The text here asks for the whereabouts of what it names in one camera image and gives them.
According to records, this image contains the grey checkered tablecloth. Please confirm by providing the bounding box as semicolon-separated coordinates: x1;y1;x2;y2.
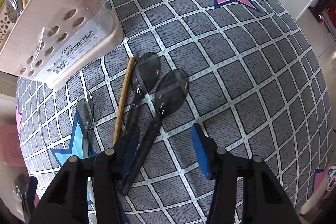
17;0;333;223

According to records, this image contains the dark translucent plastic spoon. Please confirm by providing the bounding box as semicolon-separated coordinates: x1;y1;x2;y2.
122;52;161;136

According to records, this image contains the pink plastic stool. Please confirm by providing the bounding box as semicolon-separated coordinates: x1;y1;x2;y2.
0;125;26;168

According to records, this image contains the beige plastic utensil holder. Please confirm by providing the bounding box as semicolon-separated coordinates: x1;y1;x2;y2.
1;0;124;90

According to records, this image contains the bamboo chopstick crossing diagonal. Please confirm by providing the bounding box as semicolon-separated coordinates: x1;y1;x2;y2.
113;57;135;144

